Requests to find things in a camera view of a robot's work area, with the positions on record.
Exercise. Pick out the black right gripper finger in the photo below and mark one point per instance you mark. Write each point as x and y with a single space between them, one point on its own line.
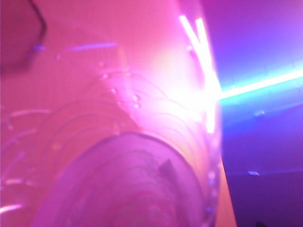
261 224

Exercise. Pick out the cyan upright led light strip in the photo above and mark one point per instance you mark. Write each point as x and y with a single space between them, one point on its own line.
260 83

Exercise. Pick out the slanted led light strip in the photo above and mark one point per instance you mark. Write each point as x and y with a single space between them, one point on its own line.
188 33

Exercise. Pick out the clear plastic water bottle red label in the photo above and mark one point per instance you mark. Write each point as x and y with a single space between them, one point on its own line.
130 179

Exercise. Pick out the transparent faceted glass mug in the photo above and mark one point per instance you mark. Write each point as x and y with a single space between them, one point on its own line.
14 35

